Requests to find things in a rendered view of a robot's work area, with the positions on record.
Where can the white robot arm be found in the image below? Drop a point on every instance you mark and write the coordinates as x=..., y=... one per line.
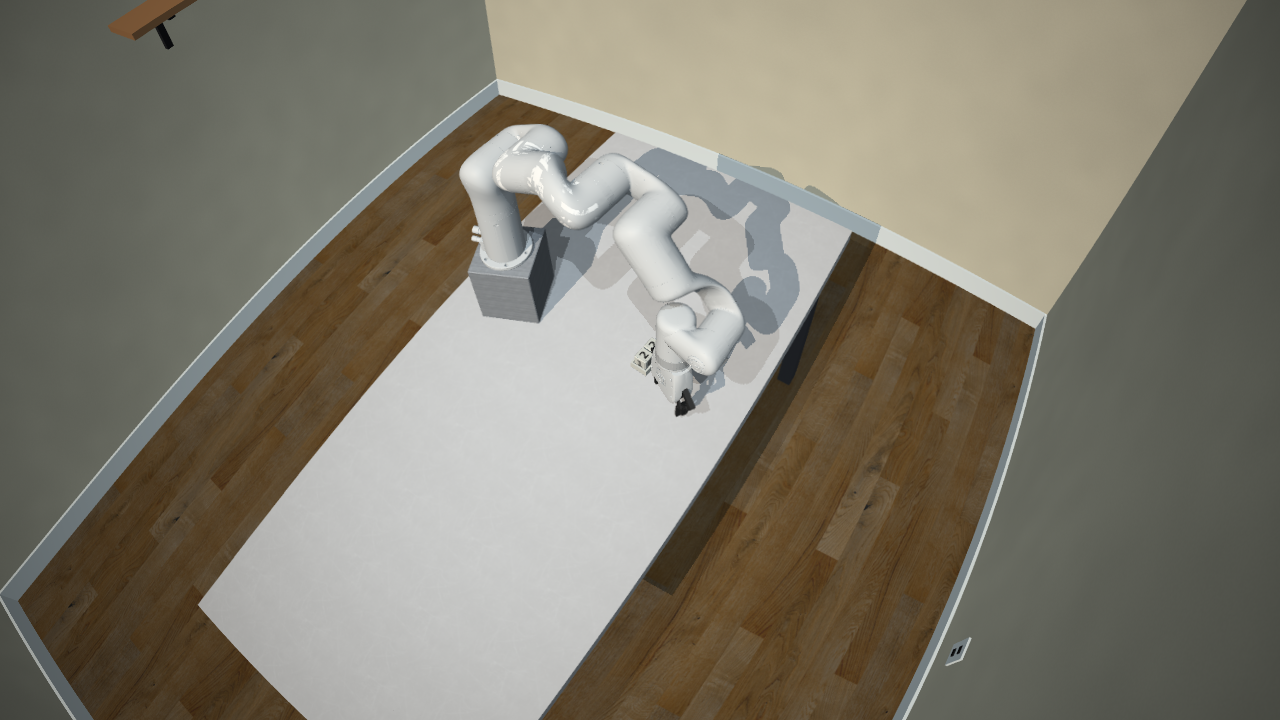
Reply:
x=643, y=233

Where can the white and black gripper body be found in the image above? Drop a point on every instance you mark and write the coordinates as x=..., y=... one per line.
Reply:
x=672, y=382

